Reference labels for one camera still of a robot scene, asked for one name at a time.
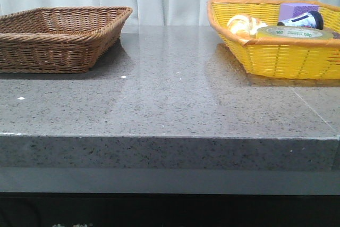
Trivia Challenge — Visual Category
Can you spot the yellow packing tape roll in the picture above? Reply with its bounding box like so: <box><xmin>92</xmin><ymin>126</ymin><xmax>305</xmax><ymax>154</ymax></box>
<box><xmin>256</xmin><ymin>26</ymin><xmax>333</xmax><ymax>39</ymax></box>

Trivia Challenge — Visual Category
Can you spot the croissant bread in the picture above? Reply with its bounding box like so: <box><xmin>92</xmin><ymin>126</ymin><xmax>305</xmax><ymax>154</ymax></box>
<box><xmin>227</xmin><ymin>14</ymin><xmax>268</xmax><ymax>38</ymax></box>

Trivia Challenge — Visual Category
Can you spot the yellow woven plastic basket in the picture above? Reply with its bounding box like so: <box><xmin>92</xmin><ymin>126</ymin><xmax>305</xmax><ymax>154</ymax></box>
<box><xmin>207</xmin><ymin>0</ymin><xmax>339</xmax><ymax>80</ymax></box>

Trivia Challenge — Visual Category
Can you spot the brown wicker basket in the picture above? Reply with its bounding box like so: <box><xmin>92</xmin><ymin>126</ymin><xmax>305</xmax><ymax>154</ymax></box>
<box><xmin>1</xmin><ymin>6</ymin><xmax>133</xmax><ymax>73</ymax></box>

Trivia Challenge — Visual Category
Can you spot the purple foam block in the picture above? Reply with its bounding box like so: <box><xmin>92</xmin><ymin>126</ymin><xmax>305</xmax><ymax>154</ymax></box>
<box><xmin>278</xmin><ymin>2</ymin><xmax>319</xmax><ymax>21</ymax></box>

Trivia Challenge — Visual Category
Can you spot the black capped printed bottle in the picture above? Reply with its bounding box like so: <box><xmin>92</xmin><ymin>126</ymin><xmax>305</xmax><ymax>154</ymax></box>
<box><xmin>277</xmin><ymin>11</ymin><xmax>324</xmax><ymax>30</ymax></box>

